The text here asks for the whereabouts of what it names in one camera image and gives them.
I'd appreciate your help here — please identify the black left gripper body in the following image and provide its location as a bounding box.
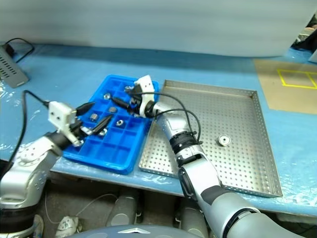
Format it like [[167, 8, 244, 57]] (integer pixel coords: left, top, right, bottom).
[[70, 110, 94, 147]]

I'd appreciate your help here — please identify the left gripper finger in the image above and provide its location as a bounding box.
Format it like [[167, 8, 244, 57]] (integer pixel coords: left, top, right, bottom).
[[75, 101, 96, 117], [91, 115, 112, 134]]

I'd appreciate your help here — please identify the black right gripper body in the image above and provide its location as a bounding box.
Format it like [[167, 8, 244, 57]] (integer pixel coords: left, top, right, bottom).
[[127, 90, 143, 115]]

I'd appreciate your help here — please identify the blue compartment tray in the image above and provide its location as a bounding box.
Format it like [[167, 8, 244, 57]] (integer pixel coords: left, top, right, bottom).
[[62, 74, 159, 176]]

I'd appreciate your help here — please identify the white foam backdrop sheet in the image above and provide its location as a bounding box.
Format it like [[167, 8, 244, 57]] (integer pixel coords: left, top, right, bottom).
[[0, 0, 317, 58]]

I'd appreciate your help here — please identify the grey vented metal device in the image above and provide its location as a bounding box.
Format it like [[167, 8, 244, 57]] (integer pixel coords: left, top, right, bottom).
[[0, 46, 30, 88]]

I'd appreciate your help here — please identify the grey rounded housing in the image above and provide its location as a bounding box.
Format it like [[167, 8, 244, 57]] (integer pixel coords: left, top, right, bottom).
[[177, 198, 210, 238], [106, 189, 141, 228]]

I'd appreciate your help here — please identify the white shoe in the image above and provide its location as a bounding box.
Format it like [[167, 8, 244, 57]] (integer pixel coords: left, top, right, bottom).
[[32, 214, 45, 238], [55, 216, 82, 238]]

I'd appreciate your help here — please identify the perforated metal tray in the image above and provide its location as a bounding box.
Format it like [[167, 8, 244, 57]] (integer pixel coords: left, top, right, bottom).
[[138, 79, 283, 198]]

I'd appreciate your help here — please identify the grey robot torso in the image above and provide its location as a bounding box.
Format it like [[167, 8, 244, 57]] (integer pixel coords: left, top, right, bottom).
[[80, 226, 185, 238]]

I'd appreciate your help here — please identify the brown mat with yellow tape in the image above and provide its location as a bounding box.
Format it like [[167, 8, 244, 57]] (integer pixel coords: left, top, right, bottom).
[[254, 59, 317, 115]]

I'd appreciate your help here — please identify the person in dark clothes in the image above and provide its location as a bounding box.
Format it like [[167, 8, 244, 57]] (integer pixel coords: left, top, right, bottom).
[[291, 18, 317, 51]]

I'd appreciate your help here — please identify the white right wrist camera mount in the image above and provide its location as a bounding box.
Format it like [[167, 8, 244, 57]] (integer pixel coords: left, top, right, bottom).
[[133, 74, 159, 117]]

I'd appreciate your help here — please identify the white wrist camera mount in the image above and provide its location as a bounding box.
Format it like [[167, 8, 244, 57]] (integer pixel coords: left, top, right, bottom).
[[48, 101, 84, 147], [133, 74, 159, 117]]

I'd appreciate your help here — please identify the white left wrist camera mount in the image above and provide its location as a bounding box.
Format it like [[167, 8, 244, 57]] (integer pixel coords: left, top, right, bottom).
[[48, 101, 84, 147]]

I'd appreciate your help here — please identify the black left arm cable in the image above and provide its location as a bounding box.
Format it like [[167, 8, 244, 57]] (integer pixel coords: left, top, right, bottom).
[[0, 89, 50, 174]]

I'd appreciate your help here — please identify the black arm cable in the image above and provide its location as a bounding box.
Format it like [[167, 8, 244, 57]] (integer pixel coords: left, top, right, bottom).
[[0, 89, 50, 174], [142, 92, 204, 145]]

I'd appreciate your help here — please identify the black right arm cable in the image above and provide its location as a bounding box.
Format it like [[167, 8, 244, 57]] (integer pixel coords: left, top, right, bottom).
[[142, 92, 204, 145]]

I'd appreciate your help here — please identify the thin white floor cable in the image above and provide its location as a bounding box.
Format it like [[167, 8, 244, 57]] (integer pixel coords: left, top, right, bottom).
[[44, 193, 117, 224]]

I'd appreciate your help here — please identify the black device cable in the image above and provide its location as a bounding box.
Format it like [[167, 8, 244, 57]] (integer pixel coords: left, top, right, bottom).
[[4, 37, 35, 64]]

